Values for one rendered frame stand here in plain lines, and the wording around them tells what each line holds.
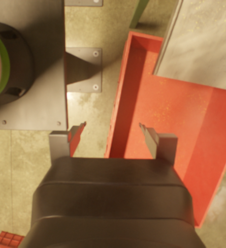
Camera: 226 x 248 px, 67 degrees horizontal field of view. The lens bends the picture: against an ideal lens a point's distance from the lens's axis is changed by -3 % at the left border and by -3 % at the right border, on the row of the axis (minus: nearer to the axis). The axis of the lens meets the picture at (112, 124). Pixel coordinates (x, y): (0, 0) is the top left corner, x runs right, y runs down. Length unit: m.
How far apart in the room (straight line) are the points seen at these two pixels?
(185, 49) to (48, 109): 0.32
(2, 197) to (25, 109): 1.55
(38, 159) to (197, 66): 1.33
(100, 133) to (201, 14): 1.08
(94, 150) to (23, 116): 1.05
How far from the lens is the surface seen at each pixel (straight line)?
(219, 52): 0.46
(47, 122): 0.38
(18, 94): 0.37
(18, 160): 1.61
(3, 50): 0.32
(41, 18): 0.37
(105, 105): 1.28
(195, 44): 0.44
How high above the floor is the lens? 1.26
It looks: 74 degrees down
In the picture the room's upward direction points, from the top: 179 degrees clockwise
